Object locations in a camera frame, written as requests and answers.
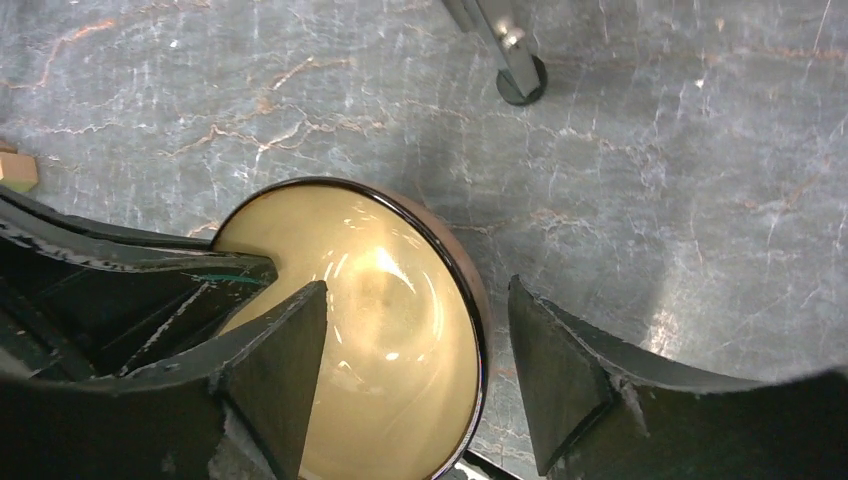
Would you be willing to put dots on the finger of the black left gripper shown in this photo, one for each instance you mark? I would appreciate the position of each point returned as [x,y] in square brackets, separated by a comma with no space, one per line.
[82,299]

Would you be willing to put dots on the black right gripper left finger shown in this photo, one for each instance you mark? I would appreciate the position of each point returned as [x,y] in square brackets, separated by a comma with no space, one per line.
[244,396]

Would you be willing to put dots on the wooden letter cube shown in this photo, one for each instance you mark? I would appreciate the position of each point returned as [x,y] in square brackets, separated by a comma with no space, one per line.
[18,171]

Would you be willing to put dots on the stainless steel dish rack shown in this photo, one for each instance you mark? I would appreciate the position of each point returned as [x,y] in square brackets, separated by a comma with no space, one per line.
[522,76]

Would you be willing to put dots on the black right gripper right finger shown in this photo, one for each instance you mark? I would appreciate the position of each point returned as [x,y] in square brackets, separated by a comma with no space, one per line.
[598,407]

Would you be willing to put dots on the brown speckled bowl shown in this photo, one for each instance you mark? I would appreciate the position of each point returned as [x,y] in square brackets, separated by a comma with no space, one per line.
[401,381]

